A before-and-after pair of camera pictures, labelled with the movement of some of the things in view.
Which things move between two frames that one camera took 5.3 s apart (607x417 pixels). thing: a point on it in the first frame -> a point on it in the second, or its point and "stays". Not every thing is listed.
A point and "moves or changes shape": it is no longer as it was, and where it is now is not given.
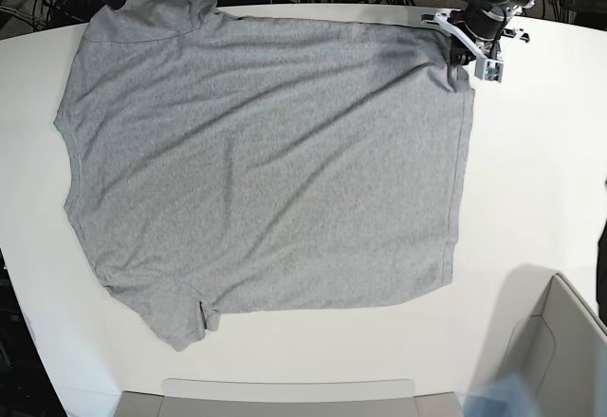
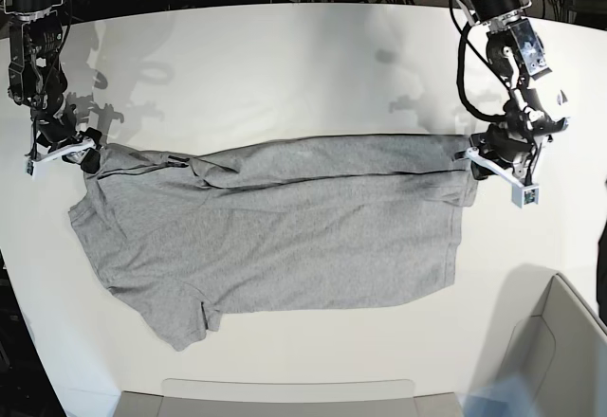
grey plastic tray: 376,397 stays
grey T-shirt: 223,162 moves or changes shape
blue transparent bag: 511,396 stays
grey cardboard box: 561,350 stays
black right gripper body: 484,21 -> 518,132
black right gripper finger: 460,55 -> 479,172
